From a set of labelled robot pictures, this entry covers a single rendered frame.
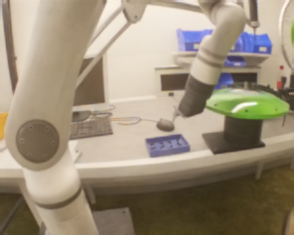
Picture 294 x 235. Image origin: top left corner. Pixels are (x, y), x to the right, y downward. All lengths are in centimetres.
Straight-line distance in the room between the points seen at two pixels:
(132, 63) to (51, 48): 124
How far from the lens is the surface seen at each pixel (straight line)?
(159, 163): 58
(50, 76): 23
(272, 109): 58
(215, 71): 47
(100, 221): 50
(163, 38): 147
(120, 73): 146
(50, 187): 30
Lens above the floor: 122
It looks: 18 degrees down
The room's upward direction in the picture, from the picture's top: 4 degrees counter-clockwise
